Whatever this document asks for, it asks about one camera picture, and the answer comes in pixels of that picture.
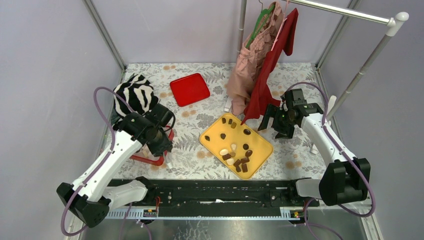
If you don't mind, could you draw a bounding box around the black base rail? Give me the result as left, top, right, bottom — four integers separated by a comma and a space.
105, 178, 332, 218

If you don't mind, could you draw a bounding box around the zebra striped cloth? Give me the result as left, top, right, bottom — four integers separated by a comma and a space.
112, 73, 159, 131

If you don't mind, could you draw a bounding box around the red box lid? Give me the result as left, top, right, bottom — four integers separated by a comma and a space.
169, 73, 211, 107

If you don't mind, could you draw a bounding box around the pink hanging garment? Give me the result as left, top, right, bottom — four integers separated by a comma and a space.
226, 1, 285, 116

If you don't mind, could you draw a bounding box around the red hanging garment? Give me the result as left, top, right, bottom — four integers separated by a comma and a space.
241, 8, 299, 124

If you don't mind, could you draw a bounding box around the yellow tray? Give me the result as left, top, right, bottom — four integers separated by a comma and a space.
199, 113, 274, 180

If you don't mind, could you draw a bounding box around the metal clothes rack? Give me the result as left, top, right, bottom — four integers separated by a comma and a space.
236, 0, 410, 155

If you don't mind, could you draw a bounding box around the green hanger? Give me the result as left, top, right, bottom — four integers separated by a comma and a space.
245, 3, 276, 49

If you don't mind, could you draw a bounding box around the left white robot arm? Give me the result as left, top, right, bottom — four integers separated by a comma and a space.
56, 103, 176, 228

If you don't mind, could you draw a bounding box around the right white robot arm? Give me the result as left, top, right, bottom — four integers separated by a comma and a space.
258, 88, 374, 206

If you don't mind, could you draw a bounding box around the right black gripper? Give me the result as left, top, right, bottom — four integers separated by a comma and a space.
257, 103, 297, 140

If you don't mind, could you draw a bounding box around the red box with liner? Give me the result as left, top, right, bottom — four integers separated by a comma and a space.
130, 126, 175, 166

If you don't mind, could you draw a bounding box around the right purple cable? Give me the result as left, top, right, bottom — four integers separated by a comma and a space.
286, 82, 377, 240

